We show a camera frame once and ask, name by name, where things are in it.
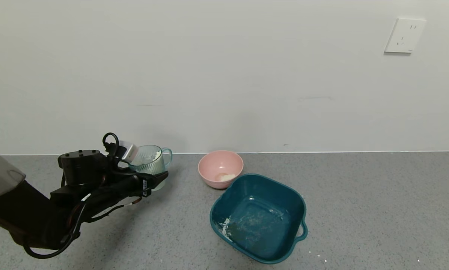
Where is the clear ribbed cup with handle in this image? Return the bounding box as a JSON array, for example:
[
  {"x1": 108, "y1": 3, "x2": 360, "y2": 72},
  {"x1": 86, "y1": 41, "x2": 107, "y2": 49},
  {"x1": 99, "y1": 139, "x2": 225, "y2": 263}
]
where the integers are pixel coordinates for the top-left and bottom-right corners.
[{"x1": 128, "y1": 145, "x2": 173, "y2": 192}]

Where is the white wall socket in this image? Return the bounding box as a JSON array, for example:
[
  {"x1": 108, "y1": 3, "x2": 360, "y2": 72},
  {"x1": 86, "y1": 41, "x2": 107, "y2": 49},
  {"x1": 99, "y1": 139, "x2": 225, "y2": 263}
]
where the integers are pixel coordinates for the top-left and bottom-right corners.
[{"x1": 384, "y1": 18, "x2": 427, "y2": 54}]

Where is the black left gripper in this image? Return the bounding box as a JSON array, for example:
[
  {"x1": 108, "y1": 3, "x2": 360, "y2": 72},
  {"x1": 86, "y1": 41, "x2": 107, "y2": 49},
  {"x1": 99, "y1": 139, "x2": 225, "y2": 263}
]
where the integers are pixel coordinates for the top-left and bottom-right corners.
[{"x1": 115, "y1": 171, "x2": 169, "y2": 198}]

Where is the white powder residue streak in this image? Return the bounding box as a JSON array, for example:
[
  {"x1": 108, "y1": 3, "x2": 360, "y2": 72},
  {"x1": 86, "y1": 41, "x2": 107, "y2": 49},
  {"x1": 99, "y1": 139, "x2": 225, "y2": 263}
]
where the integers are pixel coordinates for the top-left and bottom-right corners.
[{"x1": 218, "y1": 216, "x2": 235, "y2": 240}]

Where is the small pale powder pile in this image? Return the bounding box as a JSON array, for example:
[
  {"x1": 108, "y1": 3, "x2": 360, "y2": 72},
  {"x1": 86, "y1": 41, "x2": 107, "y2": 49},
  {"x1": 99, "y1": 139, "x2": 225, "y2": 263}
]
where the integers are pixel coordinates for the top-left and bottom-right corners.
[{"x1": 214, "y1": 172, "x2": 237, "y2": 183}]

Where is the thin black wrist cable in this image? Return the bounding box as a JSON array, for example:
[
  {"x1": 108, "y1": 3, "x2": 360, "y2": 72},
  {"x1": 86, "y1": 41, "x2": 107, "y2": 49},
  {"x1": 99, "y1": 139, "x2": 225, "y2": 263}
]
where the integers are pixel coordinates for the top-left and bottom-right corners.
[{"x1": 23, "y1": 132, "x2": 150, "y2": 259}]

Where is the pink round bowl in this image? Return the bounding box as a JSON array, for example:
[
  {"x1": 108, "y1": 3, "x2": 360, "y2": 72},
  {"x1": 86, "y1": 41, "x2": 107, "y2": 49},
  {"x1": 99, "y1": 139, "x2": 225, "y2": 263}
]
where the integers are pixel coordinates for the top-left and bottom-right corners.
[{"x1": 198, "y1": 150, "x2": 244, "y2": 189}]

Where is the teal square plastic tub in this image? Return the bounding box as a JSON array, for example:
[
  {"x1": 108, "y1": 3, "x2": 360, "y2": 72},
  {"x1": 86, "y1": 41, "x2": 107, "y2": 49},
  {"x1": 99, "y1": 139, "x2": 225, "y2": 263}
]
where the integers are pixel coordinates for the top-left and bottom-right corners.
[{"x1": 209, "y1": 173, "x2": 308, "y2": 264}]

